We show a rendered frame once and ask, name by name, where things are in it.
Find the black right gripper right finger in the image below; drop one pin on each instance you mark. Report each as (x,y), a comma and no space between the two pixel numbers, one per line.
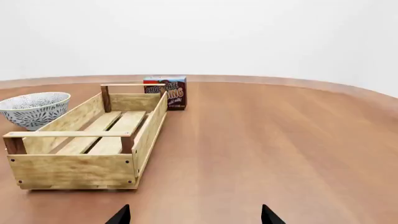
(270,217)

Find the chocolate pudding box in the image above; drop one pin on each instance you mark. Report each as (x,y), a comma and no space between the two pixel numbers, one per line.
(178,93)

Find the white patterned ceramic bowl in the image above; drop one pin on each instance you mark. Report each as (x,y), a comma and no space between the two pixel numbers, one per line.
(32,109)

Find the wooden slatted tray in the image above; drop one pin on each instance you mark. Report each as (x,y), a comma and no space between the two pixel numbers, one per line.
(90,142)

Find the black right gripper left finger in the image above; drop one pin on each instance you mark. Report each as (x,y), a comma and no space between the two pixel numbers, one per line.
(121,217)

